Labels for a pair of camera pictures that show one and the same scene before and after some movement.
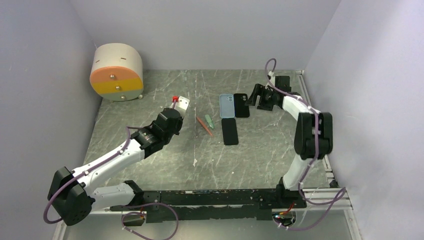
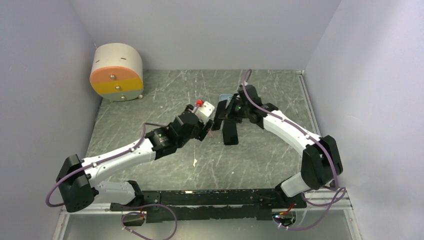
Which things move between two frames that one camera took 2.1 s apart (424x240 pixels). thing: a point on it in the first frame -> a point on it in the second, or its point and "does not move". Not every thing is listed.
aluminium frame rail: x=334 y=198 does not move
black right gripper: x=259 y=90 -> x=226 y=114
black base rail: x=161 y=206 does not move
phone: x=229 y=131 does not move
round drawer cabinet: x=117 y=72 does not move
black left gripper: x=179 y=122 -> x=201 y=133
